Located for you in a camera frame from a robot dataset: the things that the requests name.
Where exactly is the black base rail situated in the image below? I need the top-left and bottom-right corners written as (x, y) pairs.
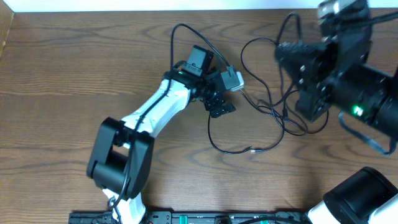
top-left (68, 211), bottom-right (310, 224)

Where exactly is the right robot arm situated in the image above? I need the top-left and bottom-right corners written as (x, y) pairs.
top-left (275, 0), bottom-right (397, 223)

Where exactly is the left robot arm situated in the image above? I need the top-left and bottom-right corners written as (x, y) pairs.
top-left (86, 45), bottom-right (244, 223)

